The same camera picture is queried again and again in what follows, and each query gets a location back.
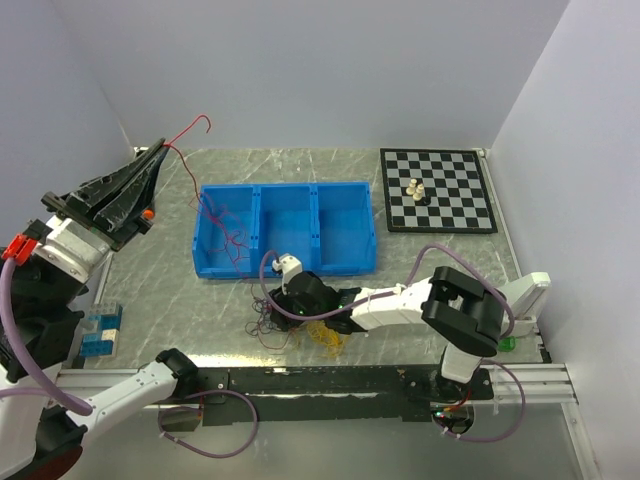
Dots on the black and white chessboard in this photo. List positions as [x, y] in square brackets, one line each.
[453, 179]

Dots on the cream chess piece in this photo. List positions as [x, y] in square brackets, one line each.
[411, 188]
[418, 194]

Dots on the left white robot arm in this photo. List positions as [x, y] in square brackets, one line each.
[44, 269]

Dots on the cream chess piece left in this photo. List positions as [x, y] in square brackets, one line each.
[411, 188]

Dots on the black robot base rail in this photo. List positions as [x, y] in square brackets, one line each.
[407, 392]

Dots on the cream chess piece right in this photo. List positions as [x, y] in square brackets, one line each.
[418, 194]

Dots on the blue three-compartment bin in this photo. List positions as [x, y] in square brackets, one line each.
[329, 227]

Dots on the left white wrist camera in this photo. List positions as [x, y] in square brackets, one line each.
[20, 249]

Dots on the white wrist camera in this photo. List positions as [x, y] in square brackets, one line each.
[20, 249]
[287, 267]

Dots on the blue white brick stack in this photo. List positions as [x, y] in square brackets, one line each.
[101, 331]

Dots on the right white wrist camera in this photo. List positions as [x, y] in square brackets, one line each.
[287, 267]

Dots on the green small object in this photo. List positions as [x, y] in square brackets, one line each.
[507, 344]

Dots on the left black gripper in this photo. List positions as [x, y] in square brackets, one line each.
[126, 209]

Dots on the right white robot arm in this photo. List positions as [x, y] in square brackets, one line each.
[456, 306]

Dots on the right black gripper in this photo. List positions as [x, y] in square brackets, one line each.
[279, 309]

